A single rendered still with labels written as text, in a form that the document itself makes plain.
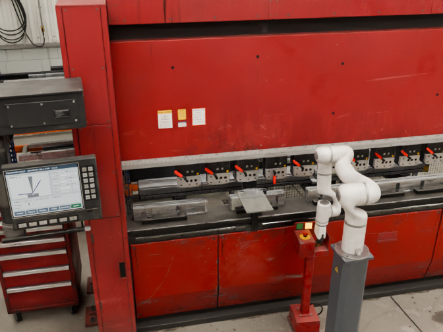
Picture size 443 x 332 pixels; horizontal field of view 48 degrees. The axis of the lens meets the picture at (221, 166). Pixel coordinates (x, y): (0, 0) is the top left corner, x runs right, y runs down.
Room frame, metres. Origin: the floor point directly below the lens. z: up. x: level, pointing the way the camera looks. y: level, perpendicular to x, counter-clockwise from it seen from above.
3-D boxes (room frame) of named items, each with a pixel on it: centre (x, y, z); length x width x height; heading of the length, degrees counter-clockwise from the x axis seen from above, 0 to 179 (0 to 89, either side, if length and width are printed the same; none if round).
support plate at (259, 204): (2.94, -0.22, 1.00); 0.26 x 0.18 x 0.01; 12
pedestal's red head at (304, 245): (2.86, -0.60, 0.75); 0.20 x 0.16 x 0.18; 97
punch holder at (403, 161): (3.32, -1.34, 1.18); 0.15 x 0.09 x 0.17; 102
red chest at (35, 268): (3.11, 1.35, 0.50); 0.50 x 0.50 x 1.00; 12
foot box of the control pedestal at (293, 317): (2.83, -0.61, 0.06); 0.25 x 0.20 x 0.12; 7
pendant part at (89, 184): (2.31, 0.87, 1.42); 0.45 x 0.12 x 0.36; 107
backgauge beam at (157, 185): (3.46, -0.52, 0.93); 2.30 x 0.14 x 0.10; 102
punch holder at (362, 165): (3.24, -0.95, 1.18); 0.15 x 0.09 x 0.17; 102
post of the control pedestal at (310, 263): (2.86, -0.60, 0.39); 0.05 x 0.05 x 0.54; 7
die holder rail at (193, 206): (2.97, 0.35, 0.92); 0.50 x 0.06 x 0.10; 102
